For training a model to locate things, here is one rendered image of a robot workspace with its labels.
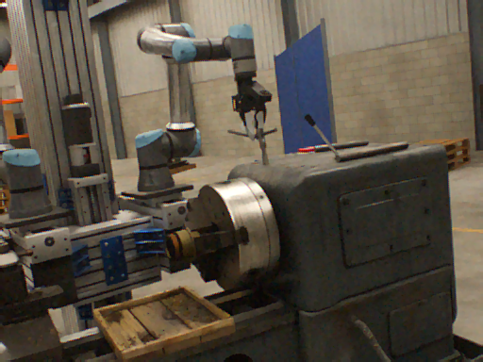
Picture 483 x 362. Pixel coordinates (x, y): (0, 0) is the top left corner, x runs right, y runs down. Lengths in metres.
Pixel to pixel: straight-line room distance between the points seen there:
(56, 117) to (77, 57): 0.26
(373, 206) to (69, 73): 1.28
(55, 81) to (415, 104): 10.91
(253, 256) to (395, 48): 11.54
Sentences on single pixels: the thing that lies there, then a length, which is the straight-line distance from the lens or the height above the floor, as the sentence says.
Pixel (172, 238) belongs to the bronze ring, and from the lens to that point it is 1.48.
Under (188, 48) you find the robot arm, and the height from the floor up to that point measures 1.64.
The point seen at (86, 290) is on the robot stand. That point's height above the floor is 0.85.
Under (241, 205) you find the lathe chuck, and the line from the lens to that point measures 1.44.
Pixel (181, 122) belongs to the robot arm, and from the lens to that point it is 2.17.
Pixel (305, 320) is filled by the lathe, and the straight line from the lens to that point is 1.53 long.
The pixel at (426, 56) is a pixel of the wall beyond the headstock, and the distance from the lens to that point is 12.44.
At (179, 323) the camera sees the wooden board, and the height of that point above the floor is 0.89.
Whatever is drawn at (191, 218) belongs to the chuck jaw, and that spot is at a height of 1.15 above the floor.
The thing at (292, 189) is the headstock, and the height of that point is 1.21.
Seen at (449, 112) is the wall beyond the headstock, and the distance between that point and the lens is 12.25.
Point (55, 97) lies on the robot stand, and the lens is 2.20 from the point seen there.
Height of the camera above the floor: 1.44
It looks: 8 degrees down
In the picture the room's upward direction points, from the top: 7 degrees counter-clockwise
